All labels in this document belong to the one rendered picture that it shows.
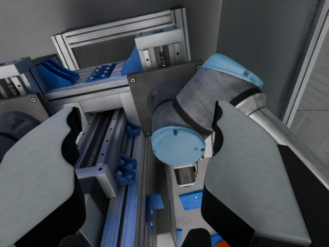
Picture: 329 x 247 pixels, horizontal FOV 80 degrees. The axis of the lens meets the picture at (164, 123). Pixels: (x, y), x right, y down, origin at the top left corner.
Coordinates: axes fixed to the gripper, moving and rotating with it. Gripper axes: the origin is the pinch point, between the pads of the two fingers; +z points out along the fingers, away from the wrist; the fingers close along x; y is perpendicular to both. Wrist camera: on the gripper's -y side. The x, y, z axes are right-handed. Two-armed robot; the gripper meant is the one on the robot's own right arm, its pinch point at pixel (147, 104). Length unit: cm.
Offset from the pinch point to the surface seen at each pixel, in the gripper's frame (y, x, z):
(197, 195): 203, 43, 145
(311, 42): 7, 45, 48
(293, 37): 7, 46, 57
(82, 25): 11, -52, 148
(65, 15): 5, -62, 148
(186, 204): 220, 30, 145
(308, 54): 10, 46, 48
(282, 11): 0, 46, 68
